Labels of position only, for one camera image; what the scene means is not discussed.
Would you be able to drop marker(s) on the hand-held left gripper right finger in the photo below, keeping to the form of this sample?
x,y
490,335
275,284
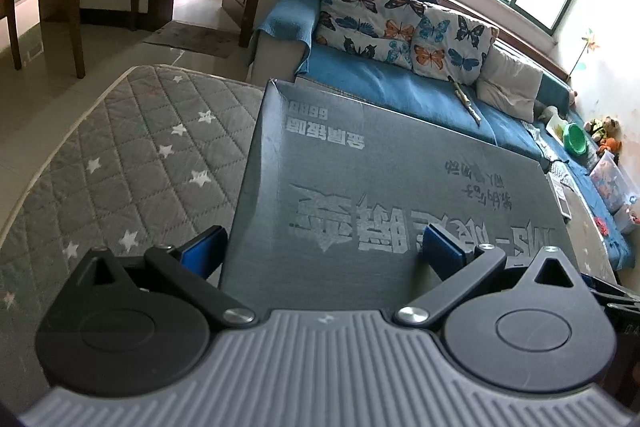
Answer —
x,y
442,252

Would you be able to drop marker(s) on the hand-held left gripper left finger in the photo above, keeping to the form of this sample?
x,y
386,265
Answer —
x,y
205,252

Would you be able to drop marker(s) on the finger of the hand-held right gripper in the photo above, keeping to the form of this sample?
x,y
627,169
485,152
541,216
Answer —
x,y
617,294

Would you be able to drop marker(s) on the dark grey box lid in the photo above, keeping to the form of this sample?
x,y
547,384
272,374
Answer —
x,y
375,157

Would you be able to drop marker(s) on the white flat box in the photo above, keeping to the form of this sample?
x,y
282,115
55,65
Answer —
x,y
560,197

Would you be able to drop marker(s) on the clear plastic toy box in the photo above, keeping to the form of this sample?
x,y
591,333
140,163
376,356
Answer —
x,y
610,179

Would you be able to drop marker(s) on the grey quilted star mattress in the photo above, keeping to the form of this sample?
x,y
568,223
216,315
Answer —
x,y
125,157

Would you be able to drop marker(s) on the orange plush toy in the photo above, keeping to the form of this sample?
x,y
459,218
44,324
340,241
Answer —
x,y
609,144

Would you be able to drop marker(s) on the green plastic bowl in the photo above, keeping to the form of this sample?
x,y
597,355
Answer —
x,y
575,139

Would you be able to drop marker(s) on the striped plush toy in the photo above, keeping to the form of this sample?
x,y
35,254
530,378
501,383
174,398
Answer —
x,y
602,127

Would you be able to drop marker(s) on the white pillow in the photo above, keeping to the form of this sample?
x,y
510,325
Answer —
x,y
510,82

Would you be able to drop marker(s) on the blue sofa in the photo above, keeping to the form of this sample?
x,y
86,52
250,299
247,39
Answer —
x,y
375,77

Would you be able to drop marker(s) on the brown floor mat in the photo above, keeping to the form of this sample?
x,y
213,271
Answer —
x,y
195,39

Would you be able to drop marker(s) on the butterfly print pillows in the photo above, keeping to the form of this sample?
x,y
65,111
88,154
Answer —
x,y
400,27

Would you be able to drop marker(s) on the colourful pinwheel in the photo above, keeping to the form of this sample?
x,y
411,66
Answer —
x,y
589,43

